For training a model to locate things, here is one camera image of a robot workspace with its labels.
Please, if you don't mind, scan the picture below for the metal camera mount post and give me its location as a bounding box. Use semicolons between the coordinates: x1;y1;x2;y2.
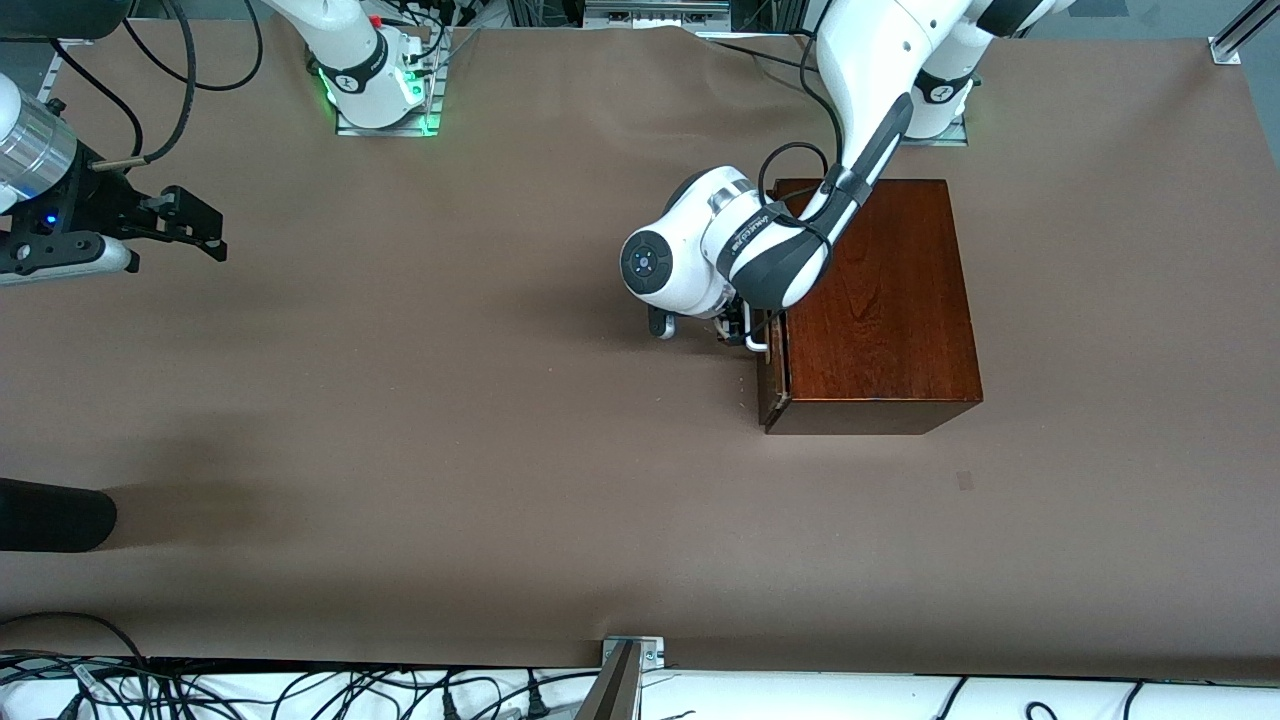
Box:
575;637;666;720

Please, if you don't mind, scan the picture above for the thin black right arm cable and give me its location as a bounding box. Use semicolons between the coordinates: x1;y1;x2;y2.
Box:
50;40;147;161

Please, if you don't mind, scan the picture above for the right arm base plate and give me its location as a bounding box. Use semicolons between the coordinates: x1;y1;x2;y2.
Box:
335;28;448;138

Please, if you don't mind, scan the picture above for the wooden drawer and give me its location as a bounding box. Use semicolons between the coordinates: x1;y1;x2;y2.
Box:
757;320;793;433

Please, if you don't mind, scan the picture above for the black base power cable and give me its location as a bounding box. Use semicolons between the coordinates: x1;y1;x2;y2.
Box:
700;30;823;71

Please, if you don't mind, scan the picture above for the dark brown wooden cabinet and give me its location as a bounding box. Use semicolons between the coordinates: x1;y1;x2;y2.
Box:
765;180;983;436

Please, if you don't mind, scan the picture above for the aluminium frame profile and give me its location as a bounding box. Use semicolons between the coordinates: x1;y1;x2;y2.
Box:
1208;0;1280;66

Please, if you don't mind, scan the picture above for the black cylinder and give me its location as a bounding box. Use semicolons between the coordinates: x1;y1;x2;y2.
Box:
0;478;118;553

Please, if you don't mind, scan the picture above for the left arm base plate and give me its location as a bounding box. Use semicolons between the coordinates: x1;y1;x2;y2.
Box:
900;115;969;147

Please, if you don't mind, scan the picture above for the brown paper table cover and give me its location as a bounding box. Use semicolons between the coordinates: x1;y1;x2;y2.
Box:
0;20;1280;686

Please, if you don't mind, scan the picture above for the grey metal rack equipment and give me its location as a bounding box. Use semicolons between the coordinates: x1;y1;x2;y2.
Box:
583;0;731;29

